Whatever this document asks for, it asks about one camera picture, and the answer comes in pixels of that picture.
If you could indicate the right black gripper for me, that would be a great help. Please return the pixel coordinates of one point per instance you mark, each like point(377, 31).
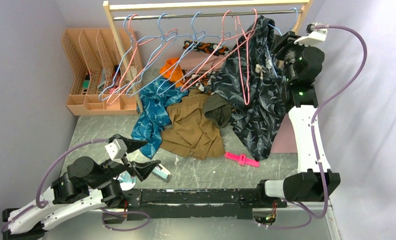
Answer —
point(284, 42)

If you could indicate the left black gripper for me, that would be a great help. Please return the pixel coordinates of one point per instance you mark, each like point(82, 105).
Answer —
point(142, 169)

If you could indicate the dark leaf print shorts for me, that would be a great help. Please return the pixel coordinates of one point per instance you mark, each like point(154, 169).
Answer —
point(257, 124)

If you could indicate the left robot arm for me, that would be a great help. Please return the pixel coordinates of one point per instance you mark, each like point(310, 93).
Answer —
point(85, 186)

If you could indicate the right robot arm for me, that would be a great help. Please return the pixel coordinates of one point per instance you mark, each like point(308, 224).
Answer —
point(302, 63)

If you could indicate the brown shorts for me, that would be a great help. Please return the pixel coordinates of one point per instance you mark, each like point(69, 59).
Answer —
point(191, 134)

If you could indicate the light blue stapler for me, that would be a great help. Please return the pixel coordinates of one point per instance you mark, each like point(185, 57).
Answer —
point(161, 172)

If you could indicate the blue leaf print garment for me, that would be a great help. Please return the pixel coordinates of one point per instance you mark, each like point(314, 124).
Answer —
point(155, 97)

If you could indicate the wooden clothes rack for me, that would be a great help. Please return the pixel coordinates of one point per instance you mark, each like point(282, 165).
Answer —
point(176, 10)

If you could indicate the peach file organizer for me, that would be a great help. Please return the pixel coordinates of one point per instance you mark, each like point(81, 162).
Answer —
point(93, 58)

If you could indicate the orange black patterned garment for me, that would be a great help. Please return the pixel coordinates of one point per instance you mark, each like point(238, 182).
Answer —
point(206, 48)

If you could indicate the olive green garment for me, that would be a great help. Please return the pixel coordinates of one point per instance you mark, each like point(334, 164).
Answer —
point(217, 110)

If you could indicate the pink garment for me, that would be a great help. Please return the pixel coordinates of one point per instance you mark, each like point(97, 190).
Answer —
point(194, 59)

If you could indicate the pink clipboard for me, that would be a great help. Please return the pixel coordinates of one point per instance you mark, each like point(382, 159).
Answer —
point(285, 141)

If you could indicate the pink plastic clip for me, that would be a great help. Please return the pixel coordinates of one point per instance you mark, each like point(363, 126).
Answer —
point(242, 159)

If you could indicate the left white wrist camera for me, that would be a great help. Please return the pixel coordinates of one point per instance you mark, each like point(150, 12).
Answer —
point(116, 150)

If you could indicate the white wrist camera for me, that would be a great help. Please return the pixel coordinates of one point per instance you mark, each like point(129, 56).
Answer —
point(314, 36)
point(116, 150)

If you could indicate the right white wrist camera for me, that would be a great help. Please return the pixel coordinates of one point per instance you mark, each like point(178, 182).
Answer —
point(314, 36)

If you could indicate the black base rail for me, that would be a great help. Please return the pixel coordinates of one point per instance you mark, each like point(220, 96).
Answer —
point(240, 203)

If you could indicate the pink wire hanger right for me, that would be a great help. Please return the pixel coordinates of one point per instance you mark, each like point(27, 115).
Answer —
point(245, 86)

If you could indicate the pink wire hanger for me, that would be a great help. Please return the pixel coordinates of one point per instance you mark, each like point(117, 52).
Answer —
point(223, 40)
point(245, 86)
point(134, 47)

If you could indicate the pink wire hanger left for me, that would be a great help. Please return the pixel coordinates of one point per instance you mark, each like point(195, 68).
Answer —
point(134, 47)

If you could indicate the pink wire hanger middle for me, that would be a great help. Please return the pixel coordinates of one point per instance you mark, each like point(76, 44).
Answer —
point(223, 40)

